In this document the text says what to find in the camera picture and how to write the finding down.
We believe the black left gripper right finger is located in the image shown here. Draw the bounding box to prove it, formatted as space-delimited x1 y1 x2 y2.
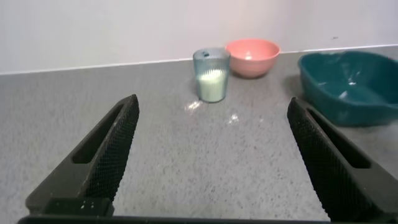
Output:
287 96 398 223

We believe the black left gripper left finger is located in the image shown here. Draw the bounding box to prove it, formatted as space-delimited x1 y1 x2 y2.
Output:
25 94 140 218

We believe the clear ribbed teal plastic cup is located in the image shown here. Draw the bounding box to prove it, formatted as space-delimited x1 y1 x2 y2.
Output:
192 47 231 103

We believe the teal square plastic tray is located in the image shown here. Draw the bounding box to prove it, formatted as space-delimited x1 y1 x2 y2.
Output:
297 50 398 127

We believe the pink plastic bowl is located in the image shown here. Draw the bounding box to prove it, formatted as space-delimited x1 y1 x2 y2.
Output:
224 38 281 79

